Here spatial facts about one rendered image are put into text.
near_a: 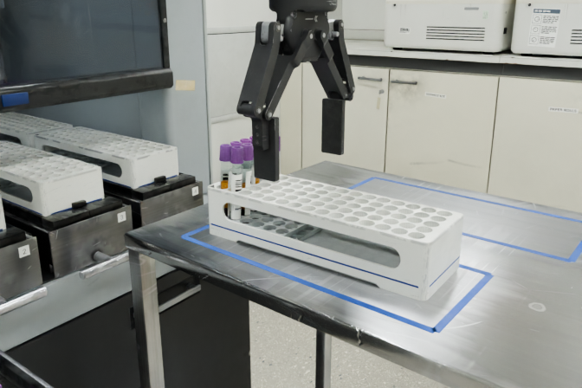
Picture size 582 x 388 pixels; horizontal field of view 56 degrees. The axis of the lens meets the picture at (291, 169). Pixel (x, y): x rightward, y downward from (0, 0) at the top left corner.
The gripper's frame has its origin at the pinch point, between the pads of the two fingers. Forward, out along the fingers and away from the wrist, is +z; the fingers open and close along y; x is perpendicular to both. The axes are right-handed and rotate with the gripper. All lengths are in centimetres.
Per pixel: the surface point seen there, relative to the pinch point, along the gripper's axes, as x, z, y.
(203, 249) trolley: 8.0, 10.9, -9.0
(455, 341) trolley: -23.0, 10.9, -9.8
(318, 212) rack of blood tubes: -4.6, 5.1, -3.4
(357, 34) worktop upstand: 135, -1, 253
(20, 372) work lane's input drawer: 3.8, 11.2, -34.0
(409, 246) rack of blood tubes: -16.3, 5.5, -5.0
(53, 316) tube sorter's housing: 30.9, 24.5, -16.3
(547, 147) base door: 8, 39, 189
